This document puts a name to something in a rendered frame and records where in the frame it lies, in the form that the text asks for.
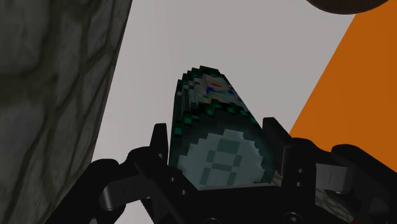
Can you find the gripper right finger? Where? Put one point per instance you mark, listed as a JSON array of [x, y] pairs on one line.
[[304, 161]]

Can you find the dark green patterned can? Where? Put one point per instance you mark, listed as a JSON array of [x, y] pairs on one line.
[[217, 136]]

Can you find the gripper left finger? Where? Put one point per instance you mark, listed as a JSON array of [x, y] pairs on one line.
[[145, 173]]

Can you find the dark brown round object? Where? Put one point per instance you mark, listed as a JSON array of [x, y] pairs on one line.
[[347, 5]]

